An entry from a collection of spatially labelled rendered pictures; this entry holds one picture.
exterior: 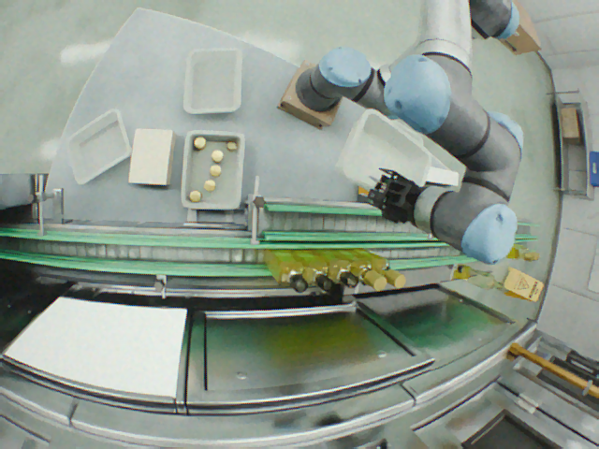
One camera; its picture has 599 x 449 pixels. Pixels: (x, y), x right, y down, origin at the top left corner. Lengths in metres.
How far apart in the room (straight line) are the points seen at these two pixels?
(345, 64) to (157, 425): 0.79
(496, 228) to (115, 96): 1.02
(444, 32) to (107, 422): 0.65
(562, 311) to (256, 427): 6.25
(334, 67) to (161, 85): 0.56
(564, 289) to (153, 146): 6.46
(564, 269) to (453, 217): 5.96
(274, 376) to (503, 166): 0.47
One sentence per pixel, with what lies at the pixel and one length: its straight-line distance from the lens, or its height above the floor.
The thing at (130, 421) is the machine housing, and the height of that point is 1.37.
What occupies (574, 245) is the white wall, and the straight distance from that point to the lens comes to 6.18.
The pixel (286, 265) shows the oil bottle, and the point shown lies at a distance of 0.57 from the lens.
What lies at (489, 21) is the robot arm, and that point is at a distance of 0.62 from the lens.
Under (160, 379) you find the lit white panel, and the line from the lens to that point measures 0.48.
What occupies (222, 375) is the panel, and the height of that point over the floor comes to 1.25.
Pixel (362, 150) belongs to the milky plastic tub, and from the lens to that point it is 0.65.
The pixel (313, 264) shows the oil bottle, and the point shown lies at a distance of 0.60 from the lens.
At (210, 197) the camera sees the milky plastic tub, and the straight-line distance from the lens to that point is 0.84.
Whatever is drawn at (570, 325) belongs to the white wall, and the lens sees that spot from 6.42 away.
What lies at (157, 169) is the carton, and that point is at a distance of 0.80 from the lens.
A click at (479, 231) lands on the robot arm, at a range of 0.32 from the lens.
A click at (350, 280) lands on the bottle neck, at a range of 0.60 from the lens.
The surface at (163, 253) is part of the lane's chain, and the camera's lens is 0.77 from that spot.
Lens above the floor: 1.61
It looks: 70 degrees down
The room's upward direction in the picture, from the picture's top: 117 degrees clockwise
